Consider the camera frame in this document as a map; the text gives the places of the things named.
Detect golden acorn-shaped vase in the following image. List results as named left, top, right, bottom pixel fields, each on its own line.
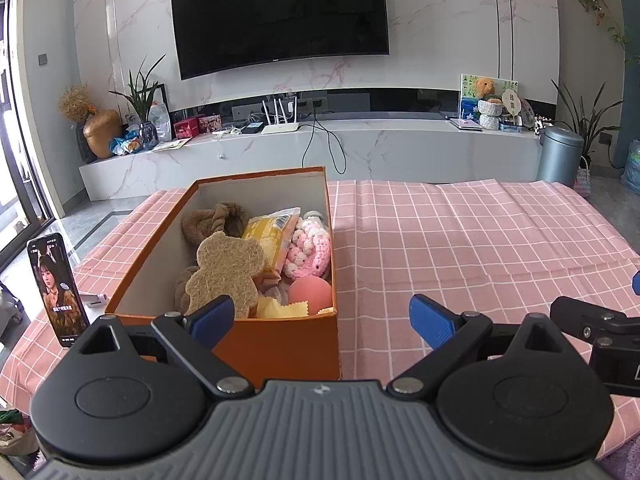
left=82, top=109, right=123, bottom=160

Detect pink checked tablecloth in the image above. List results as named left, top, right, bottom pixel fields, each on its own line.
left=0, top=179, right=640, bottom=461

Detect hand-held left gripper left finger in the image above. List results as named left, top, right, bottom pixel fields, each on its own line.
left=75, top=296, right=256, bottom=396

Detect blue water bottle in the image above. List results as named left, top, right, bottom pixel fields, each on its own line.
left=620, top=137, right=640, bottom=196

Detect potted long-leaf plant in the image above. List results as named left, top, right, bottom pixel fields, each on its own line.
left=550, top=77, right=626, bottom=168

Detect marble television cabinet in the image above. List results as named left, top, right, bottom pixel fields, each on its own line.
left=79, top=117, right=543, bottom=203

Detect brown bear-shaped sponge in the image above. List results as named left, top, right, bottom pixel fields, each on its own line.
left=185, top=231, right=266, bottom=320

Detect blue snack bags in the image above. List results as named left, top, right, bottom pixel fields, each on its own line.
left=110, top=127, right=143, bottom=156

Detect orange cardboard box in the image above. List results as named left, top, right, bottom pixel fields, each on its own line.
left=104, top=166, right=342, bottom=388

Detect clear plastic jug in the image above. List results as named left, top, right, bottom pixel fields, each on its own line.
left=149, top=102, right=172, bottom=141

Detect green plant in glass vase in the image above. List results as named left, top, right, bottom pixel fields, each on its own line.
left=109, top=55, right=168, bottom=150

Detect small woven basket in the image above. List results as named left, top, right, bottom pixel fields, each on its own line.
left=572, top=156, right=593, bottom=197

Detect paper booklet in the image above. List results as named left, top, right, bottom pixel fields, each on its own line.
left=151, top=137, right=191, bottom=153

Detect dried flowers in dark vase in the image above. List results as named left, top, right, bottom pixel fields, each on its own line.
left=57, top=84, right=98, bottom=165

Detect pink egg-shaped sponge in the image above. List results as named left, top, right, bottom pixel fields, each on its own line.
left=287, top=276, right=333, bottom=315

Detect pink white crochet toy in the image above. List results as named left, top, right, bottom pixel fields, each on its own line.
left=280, top=208, right=333, bottom=281

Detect grey trash bin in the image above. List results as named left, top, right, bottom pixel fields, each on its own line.
left=537, top=126, right=585, bottom=188

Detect white router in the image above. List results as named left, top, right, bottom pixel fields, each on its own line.
left=261, top=97, right=301, bottom=134

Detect white knitted pot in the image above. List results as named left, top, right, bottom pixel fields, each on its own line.
left=477, top=97, right=503, bottom=131

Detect yellow snack packet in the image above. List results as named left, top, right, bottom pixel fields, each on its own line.
left=241, top=207, right=302, bottom=286

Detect red box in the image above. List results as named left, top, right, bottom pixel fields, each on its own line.
left=173, top=116, right=201, bottom=139

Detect black curved television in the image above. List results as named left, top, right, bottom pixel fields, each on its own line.
left=169, top=0, right=391, bottom=81

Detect black cable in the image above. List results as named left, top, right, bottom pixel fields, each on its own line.
left=302, top=107, right=348, bottom=175

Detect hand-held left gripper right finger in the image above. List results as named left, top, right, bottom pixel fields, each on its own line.
left=386, top=294, right=568, bottom=395

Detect purple rug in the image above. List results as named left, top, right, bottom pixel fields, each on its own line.
left=597, top=432, right=640, bottom=480

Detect glass sliding door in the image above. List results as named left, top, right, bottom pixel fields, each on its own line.
left=0, top=0, right=56, bottom=241

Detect yellow cloth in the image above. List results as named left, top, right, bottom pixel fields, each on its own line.
left=256, top=296, right=335, bottom=320

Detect smartphone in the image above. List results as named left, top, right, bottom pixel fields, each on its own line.
left=26, top=232, right=92, bottom=348

